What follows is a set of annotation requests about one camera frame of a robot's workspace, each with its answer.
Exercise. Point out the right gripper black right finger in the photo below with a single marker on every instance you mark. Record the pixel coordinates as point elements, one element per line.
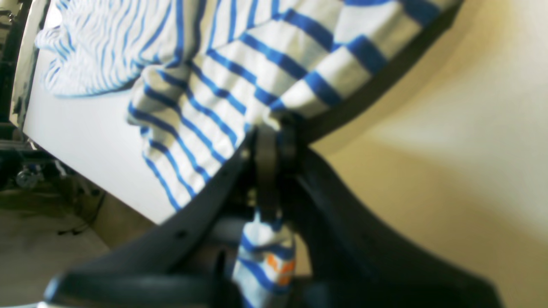
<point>357,260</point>

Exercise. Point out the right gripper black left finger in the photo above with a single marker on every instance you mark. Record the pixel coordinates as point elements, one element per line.
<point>153,271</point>

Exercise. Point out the blue white striped T-shirt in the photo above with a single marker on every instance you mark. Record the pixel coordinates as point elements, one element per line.
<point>204,73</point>

